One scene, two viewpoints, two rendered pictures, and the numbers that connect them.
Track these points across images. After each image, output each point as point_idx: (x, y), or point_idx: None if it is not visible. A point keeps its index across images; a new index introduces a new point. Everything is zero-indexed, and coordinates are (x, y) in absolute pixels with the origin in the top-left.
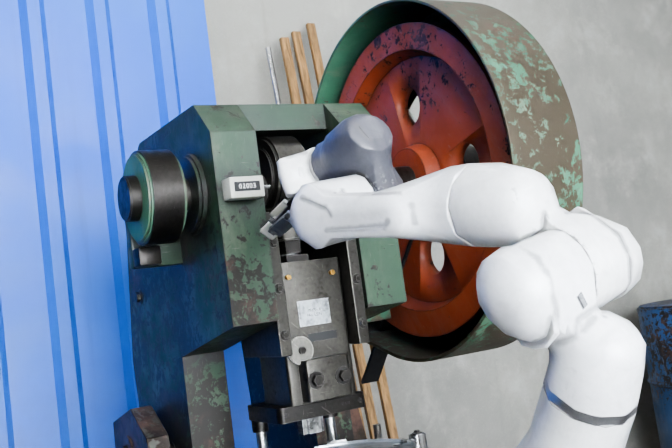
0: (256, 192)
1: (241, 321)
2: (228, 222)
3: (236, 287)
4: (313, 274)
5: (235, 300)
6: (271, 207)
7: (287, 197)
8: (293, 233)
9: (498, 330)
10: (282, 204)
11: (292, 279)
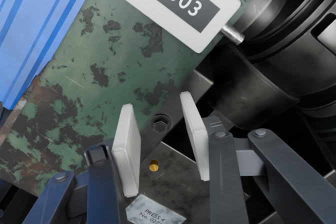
0: (184, 29)
1: (5, 174)
2: (95, 27)
3: (29, 133)
4: (195, 187)
5: (14, 146)
6: (242, 55)
7: (213, 137)
8: (232, 115)
9: None
10: (190, 130)
11: (159, 170)
